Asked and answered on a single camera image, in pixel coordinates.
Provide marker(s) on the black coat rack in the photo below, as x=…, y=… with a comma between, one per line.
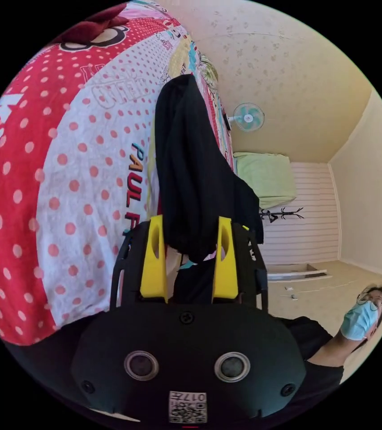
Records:
x=279, y=213

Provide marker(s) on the black garment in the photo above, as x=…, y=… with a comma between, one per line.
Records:
x=249, y=208

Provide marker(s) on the person's body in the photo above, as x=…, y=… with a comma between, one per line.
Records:
x=328, y=352

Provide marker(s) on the bed with cartoon printed sheet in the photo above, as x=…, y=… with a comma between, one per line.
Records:
x=59, y=188

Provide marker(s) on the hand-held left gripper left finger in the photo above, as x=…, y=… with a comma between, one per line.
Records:
x=153, y=265

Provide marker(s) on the wall fan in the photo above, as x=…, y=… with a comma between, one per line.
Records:
x=248, y=117

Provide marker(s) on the pile of clothes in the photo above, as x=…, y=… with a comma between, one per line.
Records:
x=90, y=28

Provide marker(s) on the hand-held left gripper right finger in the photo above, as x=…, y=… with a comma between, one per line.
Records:
x=226, y=268

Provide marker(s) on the light green cloth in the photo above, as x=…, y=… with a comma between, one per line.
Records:
x=264, y=178

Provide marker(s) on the black long pants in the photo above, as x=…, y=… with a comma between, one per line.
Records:
x=190, y=168

